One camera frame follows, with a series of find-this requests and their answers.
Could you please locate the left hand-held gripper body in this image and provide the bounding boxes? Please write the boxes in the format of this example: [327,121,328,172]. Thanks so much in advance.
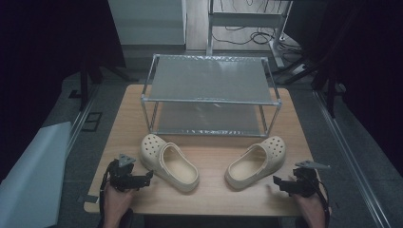
[106,153,147,193]

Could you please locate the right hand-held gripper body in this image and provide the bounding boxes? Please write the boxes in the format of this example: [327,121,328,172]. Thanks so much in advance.
[284,160,332,199]

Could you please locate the cream clog shoe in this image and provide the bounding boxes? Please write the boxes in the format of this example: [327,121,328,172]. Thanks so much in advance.
[139,133,201,193]
[224,135,287,192]

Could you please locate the two-tier metal shoe rack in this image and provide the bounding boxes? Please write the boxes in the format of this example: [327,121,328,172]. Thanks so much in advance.
[140,53,283,139]

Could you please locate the person's left hand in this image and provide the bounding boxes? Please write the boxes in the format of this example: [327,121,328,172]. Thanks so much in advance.
[103,181,136,220]

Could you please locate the person's right hand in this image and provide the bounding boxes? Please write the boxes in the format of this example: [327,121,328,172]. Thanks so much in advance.
[291,188,329,224]

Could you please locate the grey tape strip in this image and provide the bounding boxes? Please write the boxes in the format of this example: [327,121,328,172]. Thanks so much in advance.
[77,194,100,205]

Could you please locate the white sheet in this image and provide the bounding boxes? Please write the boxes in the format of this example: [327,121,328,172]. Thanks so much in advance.
[0,121,73,228]

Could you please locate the black stand legs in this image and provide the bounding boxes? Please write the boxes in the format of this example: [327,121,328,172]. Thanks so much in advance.
[271,47,338,119]
[78,52,131,112]

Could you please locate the white cabinet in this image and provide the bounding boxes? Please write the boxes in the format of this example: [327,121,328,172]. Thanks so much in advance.
[107,0,188,48]

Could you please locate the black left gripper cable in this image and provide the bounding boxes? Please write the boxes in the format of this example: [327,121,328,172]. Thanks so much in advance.
[98,160,117,228]

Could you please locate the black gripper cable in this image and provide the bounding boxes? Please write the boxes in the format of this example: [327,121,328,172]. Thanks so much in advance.
[304,170,332,228]
[98,160,117,228]

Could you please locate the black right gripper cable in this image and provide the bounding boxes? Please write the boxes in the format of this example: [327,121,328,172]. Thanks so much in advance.
[304,170,332,228]

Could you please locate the aluminium floor rail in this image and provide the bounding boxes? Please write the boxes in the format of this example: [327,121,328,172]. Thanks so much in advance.
[64,85,100,157]
[311,89,393,228]

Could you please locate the black floor cables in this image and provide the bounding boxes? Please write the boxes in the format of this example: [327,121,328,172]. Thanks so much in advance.
[211,24,304,57]

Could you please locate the white metal desk frame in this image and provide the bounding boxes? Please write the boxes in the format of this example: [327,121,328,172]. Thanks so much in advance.
[206,0,294,69]

